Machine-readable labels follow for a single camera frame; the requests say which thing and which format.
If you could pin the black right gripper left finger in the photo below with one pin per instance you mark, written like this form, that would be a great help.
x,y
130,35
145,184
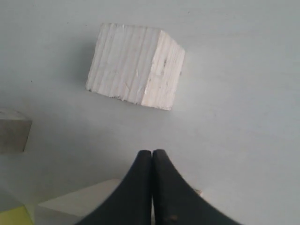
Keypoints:
x,y
131,202

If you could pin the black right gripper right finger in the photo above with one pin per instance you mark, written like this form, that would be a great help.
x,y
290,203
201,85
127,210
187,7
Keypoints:
x,y
175,202

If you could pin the small wooden cube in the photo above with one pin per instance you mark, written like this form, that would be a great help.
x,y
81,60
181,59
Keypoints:
x,y
14,131
70,208

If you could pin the yellow wooden cube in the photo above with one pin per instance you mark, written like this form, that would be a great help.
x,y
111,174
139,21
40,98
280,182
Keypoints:
x,y
16,216

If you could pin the large plain wooden cube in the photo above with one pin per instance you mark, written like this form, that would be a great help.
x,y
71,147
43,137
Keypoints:
x,y
138,64

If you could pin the small wooden cube back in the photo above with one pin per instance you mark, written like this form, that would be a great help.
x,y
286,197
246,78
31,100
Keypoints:
x,y
14,131

